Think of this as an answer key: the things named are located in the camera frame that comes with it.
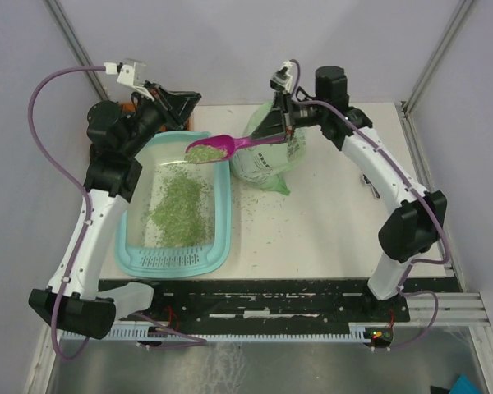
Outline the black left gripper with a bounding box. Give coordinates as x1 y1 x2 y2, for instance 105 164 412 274
122 80 202 158

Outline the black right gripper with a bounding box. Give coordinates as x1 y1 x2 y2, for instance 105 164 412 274
250 90 328 146

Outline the green cat litter bag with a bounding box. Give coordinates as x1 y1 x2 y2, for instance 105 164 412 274
229 100 305 196

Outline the magenta plastic litter scoop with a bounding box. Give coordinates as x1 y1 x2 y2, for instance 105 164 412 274
185 135 285 164

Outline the white plastic clip tool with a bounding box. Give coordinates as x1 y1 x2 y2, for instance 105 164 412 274
361 174 380 199

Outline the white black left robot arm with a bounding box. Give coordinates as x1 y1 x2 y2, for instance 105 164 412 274
28 81 201 339

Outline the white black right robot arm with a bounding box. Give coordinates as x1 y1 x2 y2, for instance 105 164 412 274
248 59 448 321

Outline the green litter granules pile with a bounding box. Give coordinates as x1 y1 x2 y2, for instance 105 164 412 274
147 145 226 248

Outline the teal plastic litter box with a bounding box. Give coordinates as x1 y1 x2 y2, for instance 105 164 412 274
113 131 232 279

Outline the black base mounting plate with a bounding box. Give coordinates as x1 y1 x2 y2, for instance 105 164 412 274
118 277 411 333

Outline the blue object bottom corner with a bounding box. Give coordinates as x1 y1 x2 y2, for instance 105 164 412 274
449 374 481 394

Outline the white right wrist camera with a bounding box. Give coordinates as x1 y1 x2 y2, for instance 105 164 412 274
270 59 301 96

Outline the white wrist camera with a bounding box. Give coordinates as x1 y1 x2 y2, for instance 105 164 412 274
103 59 154 101
270 59 301 96

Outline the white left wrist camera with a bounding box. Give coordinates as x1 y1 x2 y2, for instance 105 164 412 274
103 59 154 101

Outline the aluminium frame rail left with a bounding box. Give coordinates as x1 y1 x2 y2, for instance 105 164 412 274
43 0 108 100

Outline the white slotted cable duct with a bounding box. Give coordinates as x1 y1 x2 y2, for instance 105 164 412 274
60 322 375 341

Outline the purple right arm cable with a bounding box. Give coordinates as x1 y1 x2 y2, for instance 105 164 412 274
289 59 451 352

